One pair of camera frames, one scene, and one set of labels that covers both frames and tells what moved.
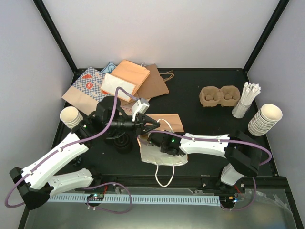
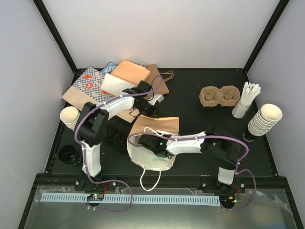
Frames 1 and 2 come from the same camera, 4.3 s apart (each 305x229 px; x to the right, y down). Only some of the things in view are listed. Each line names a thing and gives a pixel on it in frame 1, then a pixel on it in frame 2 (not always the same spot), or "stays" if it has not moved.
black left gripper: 140,126 → 156,109
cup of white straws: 250,91 stays
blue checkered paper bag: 86,93 stays
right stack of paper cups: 265,119 stays
